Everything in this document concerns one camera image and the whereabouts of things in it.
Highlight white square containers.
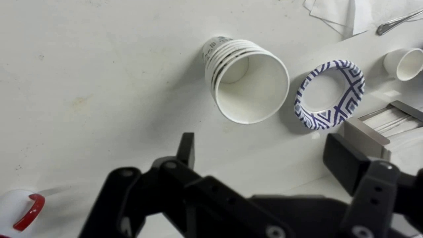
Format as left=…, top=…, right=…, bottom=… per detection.
left=338, top=100, right=423, bottom=163

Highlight white mug red handle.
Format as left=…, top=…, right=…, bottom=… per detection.
left=0, top=190, right=48, bottom=238

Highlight small white cup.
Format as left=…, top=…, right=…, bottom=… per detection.
left=382, top=47, right=423, bottom=84

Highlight blue patterned paper bowl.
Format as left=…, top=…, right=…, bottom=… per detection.
left=293, top=59, right=366, bottom=133

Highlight dark metal spoon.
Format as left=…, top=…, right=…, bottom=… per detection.
left=375, top=10, right=423, bottom=38

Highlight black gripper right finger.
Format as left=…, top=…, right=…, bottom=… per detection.
left=323, top=133, right=423, bottom=238

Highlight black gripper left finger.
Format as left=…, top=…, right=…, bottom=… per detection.
left=78, top=131, right=292, bottom=238

